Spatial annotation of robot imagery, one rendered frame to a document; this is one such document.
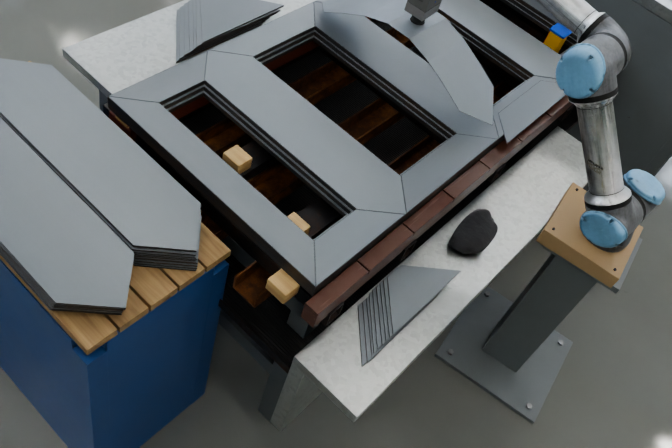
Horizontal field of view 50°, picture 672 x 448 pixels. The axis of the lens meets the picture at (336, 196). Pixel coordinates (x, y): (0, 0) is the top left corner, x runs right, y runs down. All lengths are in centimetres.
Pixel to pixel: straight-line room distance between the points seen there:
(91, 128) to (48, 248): 36
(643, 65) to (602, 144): 93
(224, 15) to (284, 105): 49
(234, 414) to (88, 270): 94
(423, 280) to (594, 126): 57
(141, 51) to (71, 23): 133
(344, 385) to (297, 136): 65
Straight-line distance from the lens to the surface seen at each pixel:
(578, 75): 180
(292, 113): 195
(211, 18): 233
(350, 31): 229
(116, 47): 225
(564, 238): 214
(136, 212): 169
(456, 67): 209
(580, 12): 195
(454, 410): 257
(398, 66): 221
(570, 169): 243
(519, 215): 220
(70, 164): 178
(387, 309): 180
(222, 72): 203
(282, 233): 168
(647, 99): 282
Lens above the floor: 218
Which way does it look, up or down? 48 degrees down
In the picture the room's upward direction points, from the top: 19 degrees clockwise
